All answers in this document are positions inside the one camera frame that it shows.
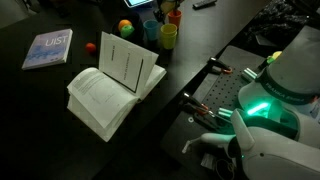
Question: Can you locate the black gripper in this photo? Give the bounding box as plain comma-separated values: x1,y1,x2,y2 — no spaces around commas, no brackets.
155,0,185,15

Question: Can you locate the orange plastic cup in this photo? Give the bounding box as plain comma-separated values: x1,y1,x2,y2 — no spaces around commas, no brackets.
167,9,183,30

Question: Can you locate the yellow plastic cup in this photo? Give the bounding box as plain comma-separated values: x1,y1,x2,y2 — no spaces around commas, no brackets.
160,22,179,37
161,31,178,51

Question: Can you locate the blue plastic cup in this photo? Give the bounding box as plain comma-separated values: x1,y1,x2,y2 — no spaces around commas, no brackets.
143,19,160,42

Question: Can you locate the tablet with lit screen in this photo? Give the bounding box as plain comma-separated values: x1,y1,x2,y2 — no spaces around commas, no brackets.
123,0,154,9

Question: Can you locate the black bowl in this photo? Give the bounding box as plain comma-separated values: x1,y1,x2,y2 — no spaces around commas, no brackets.
111,12,145,45

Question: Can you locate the orange toy fruit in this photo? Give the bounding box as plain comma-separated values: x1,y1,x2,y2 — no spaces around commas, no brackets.
117,19,134,32

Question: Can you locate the black remote control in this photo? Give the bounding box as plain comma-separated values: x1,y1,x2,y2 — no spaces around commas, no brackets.
192,0,218,10

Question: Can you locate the green toy fruit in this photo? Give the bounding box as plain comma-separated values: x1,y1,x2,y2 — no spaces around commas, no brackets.
120,24,136,39

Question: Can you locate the small orange ball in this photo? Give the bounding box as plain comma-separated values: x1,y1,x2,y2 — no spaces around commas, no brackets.
84,42,98,55

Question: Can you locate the black clamp with orange tip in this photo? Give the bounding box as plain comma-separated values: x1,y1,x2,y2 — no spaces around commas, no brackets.
207,56,234,75

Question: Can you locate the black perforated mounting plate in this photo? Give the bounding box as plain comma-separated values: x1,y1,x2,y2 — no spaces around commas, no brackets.
159,44,268,180

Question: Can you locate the thick open white book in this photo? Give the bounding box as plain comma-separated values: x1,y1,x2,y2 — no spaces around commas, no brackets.
66,30,168,143

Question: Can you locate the silver metal cylinder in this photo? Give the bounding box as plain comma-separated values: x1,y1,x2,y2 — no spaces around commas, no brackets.
217,106,234,121
241,67,258,83

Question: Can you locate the dark speckled fabric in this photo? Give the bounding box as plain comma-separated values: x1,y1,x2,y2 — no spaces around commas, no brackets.
254,0,320,38

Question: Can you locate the closed UIST book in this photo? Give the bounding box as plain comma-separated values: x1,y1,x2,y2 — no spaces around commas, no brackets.
21,28,74,71

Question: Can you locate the white paper label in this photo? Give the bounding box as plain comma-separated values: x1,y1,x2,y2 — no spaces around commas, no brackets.
200,152,218,168

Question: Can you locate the black clamp with orange handle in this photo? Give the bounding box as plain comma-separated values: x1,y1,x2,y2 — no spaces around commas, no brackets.
181,91,218,118

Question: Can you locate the white cable tag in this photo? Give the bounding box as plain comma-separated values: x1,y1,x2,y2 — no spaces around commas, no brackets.
181,139,194,155

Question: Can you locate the thin black cable loop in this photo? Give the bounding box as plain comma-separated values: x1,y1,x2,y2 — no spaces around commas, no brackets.
214,157,236,180

